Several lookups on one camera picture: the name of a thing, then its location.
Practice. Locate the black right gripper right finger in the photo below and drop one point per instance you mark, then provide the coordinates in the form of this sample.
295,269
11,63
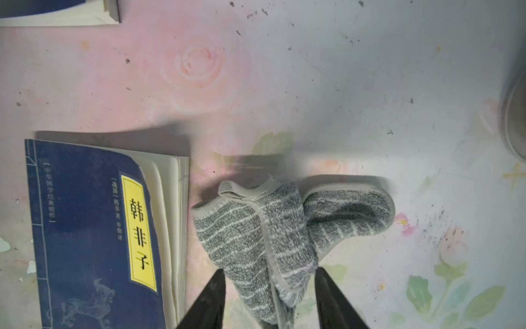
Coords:
334,310

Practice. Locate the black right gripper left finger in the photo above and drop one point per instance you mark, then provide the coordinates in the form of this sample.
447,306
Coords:
207,311

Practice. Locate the grey striped cloth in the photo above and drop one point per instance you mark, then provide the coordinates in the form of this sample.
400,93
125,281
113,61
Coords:
269,240

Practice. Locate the blue book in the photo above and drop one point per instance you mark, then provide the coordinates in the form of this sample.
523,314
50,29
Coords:
109,229
58,13

